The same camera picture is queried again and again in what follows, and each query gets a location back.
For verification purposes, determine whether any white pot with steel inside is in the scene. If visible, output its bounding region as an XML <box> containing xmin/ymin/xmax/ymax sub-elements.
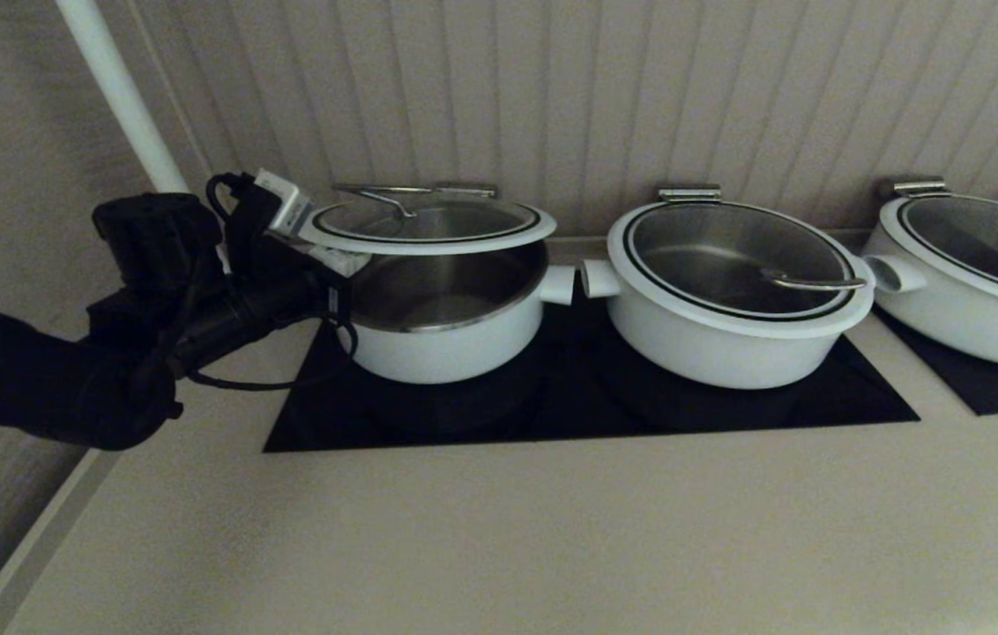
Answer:
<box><xmin>580</xmin><ymin>256</ymin><xmax>876</xmax><ymax>391</ymax></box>
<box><xmin>860</xmin><ymin>220</ymin><xmax>998</xmax><ymax>370</ymax></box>

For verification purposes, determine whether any white round pole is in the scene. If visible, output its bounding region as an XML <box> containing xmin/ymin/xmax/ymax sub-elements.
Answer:
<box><xmin>54</xmin><ymin>0</ymin><xmax>191</xmax><ymax>195</ymax></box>

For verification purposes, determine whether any wide black glass cooktop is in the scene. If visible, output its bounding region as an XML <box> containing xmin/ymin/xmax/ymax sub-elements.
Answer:
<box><xmin>264</xmin><ymin>291</ymin><xmax>920</xmax><ymax>453</ymax></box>

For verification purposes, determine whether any small black glass cooktop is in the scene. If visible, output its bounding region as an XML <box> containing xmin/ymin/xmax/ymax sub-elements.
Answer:
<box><xmin>871</xmin><ymin>304</ymin><xmax>998</xmax><ymax>416</ymax></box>

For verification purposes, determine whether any black looping left gripper cable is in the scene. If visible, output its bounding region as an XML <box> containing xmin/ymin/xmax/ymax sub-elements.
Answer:
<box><xmin>186</xmin><ymin>322</ymin><xmax>361</xmax><ymax>392</ymax></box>

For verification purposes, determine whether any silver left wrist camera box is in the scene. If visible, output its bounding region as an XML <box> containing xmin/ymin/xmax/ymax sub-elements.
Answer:
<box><xmin>254</xmin><ymin>168</ymin><xmax>316</xmax><ymax>240</ymax></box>

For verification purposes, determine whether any black left wrist camera cable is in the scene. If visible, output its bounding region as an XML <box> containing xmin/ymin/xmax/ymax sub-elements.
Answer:
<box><xmin>205</xmin><ymin>172</ymin><xmax>257</xmax><ymax>221</ymax></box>

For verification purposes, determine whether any white pot with open handles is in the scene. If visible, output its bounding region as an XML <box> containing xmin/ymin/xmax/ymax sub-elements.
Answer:
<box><xmin>327</xmin><ymin>238</ymin><xmax>577</xmax><ymax>385</ymax></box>

